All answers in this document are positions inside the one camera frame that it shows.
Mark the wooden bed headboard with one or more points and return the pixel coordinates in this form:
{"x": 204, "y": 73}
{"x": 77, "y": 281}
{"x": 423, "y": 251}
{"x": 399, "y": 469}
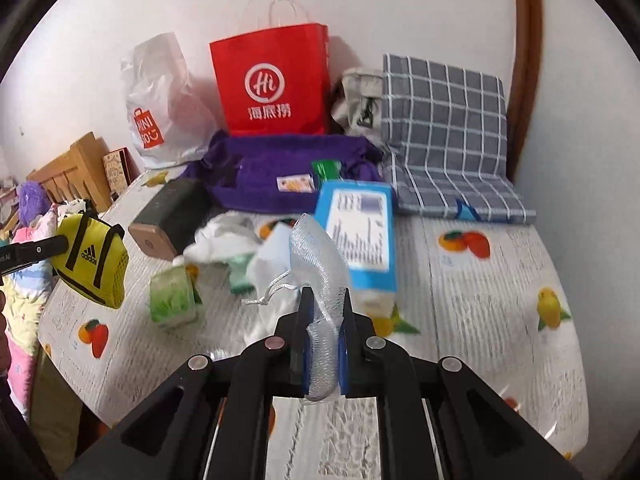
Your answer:
{"x": 75, "y": 175}

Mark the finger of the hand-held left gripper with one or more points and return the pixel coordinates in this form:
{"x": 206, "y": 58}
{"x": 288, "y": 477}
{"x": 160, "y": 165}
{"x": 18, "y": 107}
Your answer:
{"x": 40, "y": 249}

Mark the red paper shopping bag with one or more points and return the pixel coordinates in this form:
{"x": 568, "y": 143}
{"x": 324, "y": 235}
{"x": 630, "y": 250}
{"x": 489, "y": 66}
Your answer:
{"x": 272, "y": 85}

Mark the pastel striped blanket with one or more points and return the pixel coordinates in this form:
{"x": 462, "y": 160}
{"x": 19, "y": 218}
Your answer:
{"x": 22, "y": 310}

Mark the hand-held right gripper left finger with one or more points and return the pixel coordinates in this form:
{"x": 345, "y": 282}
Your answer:
{"x": 304, "y": 345}

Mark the purple plush toy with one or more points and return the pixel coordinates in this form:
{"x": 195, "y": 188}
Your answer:
{"x": 34, "y": 205}

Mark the small fruit print packet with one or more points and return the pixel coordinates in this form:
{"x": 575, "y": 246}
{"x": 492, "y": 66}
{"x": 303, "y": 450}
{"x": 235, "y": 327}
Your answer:
{"x": 296, "y": 183}

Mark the white plastic shopping bag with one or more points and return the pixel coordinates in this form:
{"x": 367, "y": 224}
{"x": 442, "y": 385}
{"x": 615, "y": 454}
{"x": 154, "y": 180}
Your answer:
{"x": 165, "y": 110}

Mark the grey checked fabric bag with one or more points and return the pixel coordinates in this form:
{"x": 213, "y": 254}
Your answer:
{"x": 445, "y": 135}

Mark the white sponge block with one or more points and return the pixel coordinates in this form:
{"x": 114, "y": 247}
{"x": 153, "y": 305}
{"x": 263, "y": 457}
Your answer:
{"x": 272, "y": 265}

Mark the dark box with wooden base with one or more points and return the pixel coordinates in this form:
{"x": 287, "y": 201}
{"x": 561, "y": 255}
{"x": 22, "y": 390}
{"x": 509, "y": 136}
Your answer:
{"x": 170, "y": 217}

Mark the blue cardboard box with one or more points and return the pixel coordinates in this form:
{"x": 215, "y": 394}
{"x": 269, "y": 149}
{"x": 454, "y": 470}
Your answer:
{"x": 360, "y": 235}

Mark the beige backpack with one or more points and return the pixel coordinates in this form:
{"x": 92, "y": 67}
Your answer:
{"x": 357, "y": 100}

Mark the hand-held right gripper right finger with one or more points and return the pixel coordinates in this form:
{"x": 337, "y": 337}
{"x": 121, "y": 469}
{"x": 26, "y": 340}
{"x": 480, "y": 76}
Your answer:
{"x": 343, "y": 360}

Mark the light green tissue packet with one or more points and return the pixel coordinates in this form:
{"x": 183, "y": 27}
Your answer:
{"x": 172, "y": 300}

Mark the mint green tissue packet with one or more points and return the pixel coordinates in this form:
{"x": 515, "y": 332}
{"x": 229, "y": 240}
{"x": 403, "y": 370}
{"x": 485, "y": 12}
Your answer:
{"x": 242, "y": 275}

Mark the brown patterned book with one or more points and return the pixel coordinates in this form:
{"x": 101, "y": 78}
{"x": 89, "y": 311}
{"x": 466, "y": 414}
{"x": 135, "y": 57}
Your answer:
{"x": 117, "y": 166}

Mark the dark green tissue packet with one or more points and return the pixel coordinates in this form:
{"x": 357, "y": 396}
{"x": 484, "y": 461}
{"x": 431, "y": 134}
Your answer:
{"x": 327, "y": 170}

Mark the purple fabric storage bag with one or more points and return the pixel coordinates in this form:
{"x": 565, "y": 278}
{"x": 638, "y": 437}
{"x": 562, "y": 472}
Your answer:
{"x": 260, "y": 160}

